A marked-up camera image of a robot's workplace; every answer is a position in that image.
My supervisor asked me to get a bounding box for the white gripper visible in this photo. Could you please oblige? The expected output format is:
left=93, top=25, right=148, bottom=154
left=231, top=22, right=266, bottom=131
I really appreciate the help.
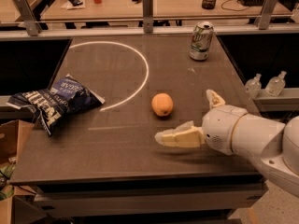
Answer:
left=155, top=90, right=248, bottom=155

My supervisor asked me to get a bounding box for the orange fruit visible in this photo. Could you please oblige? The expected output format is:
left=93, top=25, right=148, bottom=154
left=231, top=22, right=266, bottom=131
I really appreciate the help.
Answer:
left=151, top=93, right=174, bottom=117

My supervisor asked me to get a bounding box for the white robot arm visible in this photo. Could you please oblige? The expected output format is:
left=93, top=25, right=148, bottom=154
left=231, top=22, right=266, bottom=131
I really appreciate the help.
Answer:
left=155, top=90, right=299, bottom=197

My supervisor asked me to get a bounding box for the green white 7up can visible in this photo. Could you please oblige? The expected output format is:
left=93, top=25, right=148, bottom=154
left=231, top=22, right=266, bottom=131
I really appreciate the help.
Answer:
left=190, top=21, right=214, bottom=61

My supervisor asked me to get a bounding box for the clear sanitizer bottle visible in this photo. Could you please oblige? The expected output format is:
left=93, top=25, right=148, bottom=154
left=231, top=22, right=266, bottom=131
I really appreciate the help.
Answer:
left=265, top=71, right=287, bottom=96
left=245, top=74, right=262, bottom=99

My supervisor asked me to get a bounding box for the blue chip bag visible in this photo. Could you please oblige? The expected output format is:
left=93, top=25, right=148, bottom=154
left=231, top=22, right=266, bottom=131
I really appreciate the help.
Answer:
left=7, top=75, right=105, bottom=136

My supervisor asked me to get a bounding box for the black phone on paper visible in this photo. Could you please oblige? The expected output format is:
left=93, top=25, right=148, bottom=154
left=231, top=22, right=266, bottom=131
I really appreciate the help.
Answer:
left=68, top=0, right=83, bottom=7

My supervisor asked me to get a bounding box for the brown cardboard box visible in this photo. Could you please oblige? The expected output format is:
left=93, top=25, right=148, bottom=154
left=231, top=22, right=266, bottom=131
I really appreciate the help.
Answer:
left=0, top=120, right=47, bottom=224

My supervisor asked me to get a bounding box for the right metal rail bracket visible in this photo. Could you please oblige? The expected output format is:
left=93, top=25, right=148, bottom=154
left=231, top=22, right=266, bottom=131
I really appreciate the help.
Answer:
left=254, top=0, right=278, bottom=30

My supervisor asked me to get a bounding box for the metal rail bracket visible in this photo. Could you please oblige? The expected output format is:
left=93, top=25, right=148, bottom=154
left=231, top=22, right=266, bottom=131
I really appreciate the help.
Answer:
left=254, top=0, right=278, bottom=30
left=142, top=0, right=153, bottom=33
left=13, top=0, right=41, bottom=36

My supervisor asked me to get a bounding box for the black cable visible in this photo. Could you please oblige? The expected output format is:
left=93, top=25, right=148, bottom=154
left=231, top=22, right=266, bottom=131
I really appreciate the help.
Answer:
left=221, top=0, right=252, bottom=12

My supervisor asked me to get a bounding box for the middle metal rail bracket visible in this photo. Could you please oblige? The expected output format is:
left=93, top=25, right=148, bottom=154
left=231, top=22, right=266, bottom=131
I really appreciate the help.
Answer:
left=142, top=0, right=153, bottom=33

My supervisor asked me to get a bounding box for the left metal rail bracket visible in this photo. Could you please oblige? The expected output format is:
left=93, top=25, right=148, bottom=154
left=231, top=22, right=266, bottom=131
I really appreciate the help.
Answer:
left=13, top=0, right=41, bottom=36

